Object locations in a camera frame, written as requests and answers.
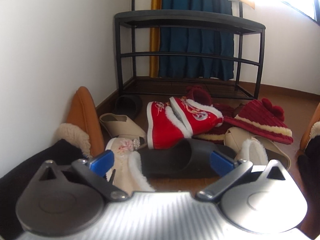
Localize orange slipper against wall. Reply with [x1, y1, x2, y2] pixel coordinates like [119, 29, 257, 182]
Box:
[55, 86, 105, 160]

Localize orange slipper right side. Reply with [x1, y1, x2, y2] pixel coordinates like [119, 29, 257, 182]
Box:
[299, 105, 319, 151]

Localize red embroidered boot right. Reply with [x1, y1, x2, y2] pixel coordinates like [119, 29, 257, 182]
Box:
[170, 97, 223, 135]

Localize blue curtain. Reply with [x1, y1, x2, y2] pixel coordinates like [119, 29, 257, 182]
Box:
[158, 0, 234, 81]

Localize beige cross-strap shoe left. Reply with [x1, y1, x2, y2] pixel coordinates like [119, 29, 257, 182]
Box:
[99, 113, 147, 149]

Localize beige cross-strap shoe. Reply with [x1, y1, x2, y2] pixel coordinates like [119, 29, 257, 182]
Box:
[223, 127, 291, 170]
[99, 113, 147, 149]

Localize beige cross-strap shoe right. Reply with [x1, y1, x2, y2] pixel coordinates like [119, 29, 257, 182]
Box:
[223, 127, 291, 170]

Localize red embroidered boot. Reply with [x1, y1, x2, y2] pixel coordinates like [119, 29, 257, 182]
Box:
[146, 101, 192, 150]
[170, 97, 223, 135]

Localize black trouser leg right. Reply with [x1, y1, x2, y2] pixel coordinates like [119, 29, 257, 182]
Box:
[298, 135, 319, 233]

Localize red embroidered boot left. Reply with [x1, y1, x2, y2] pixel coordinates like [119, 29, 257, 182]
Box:
[146, 101, 192, 150]

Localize black slide near rack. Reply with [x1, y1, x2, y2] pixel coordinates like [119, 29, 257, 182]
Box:
[114, 95, 143, 120]

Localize black trouser leg left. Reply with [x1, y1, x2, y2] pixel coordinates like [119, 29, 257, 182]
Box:
[0, 139, 83, 239]

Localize dark red knit slipper back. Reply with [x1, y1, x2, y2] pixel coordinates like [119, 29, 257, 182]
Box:
[186, 85, 213, 106]

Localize black slide front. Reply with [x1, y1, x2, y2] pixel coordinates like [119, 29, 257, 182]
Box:
[139, 139, 236, 179]

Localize black trouser leg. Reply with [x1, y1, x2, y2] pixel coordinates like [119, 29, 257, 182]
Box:
[0, 139, 83, 239]
[298, 135, 319, 233]

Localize white fur embroidered shoe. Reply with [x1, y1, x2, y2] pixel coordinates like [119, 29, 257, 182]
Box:
[106, 138, 155, 195]

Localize black metal shoe rack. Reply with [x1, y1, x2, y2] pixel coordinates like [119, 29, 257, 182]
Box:
[114, 10, 266, 100]

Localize dark red corduroy pompom slipper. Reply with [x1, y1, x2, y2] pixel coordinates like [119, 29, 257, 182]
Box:
[224, 98, 293, 145]

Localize gold curtain edge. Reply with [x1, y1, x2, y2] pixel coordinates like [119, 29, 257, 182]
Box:
[149, 0, 162, 78]

